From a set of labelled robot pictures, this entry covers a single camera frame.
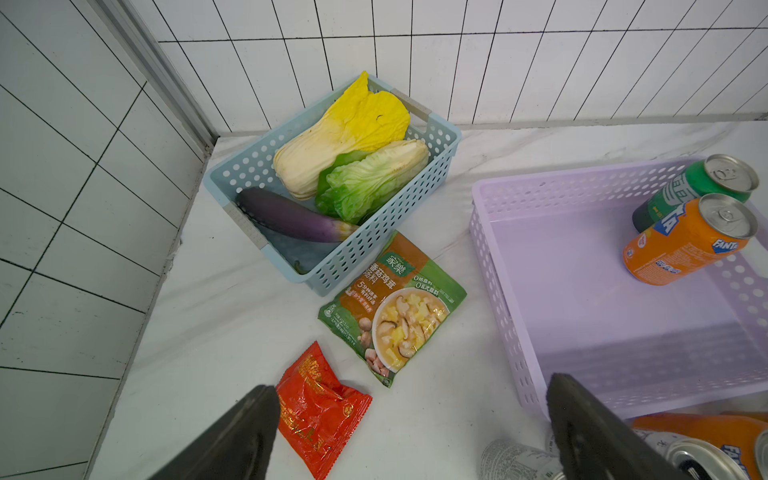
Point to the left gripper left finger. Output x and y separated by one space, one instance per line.
237 446

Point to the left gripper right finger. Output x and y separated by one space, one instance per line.
594 443

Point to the tall silver can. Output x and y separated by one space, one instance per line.
696 458

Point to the orange Fanta can front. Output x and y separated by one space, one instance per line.
740 435

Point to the orange fanta can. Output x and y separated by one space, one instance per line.
694 235
740 435

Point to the orange Fanta can back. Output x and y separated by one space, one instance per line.
694 235

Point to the green Sprite can back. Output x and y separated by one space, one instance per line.
719 173

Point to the small silver can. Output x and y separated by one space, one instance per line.
507 459

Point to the purple plastic basket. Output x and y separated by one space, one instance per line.
549 247

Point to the blue plastic basket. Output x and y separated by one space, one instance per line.
322 266

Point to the red snack packet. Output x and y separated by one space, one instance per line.
318 414

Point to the green soup mix packet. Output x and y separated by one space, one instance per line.
389 312

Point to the purple eggplant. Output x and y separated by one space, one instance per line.
289 218

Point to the green lettuce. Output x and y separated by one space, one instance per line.
359 183

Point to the yellow napa cabbage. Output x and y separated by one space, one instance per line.
359 120

